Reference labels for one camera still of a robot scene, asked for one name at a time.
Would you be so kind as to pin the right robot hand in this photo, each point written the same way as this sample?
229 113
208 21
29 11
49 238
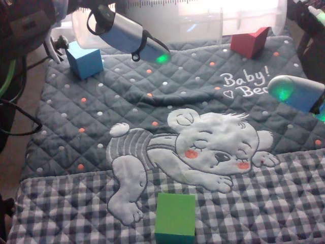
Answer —
297 94

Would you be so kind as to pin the large clear plastic syringe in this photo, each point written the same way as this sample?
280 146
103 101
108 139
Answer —
177 28

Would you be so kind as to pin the dark stand leg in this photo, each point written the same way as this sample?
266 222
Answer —
307 50

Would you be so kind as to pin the red cube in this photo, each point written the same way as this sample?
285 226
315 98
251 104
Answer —
243 45

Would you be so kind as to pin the green cube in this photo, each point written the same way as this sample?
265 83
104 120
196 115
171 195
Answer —
175 216

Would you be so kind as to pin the grey quilt with bear print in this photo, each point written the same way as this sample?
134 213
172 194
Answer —
101 114

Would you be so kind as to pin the blue cube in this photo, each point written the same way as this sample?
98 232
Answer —
86 63

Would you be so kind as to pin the black stand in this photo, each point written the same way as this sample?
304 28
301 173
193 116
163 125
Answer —
5 216

